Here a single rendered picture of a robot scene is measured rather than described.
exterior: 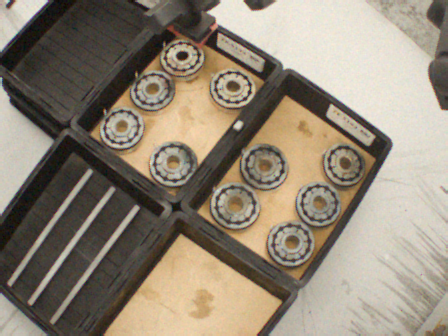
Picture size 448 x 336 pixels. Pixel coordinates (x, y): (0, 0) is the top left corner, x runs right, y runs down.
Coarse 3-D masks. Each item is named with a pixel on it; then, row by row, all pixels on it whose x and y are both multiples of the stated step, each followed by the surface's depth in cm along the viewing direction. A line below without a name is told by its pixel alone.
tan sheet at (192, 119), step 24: (144, 72) 152; (216, 72) 153; (192, 96) 150; (144, 120) 147; (168, 120) 148; (192, 120) 148; (216, 120) 148; (144, 144) 145; (192, 144) 146; (144, 168) 143; (168, 192) 142
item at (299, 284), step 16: (304, 80) 142; (256, 112) 139; (352, 112) 141; (368, 128) 140; (384, 160) 137; (208, 176) 133; (192, 192) 132; (352, 208) 134; (208, 224) 131; (336, 240) 130; (256, 256) 128; (320, 256) 129
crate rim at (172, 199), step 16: (224, 32) 145; (256, 48) 144; (272, 80) 142; (96, 96) 138; (256, 96) 140; (80, 112) 136; (240, 112) 138; (80, 128) 135; (96, 144) 134; (224, 144) 136; (208, 160) 134; (144, 176) 132; (192, 176) 133; (160, 192) 131
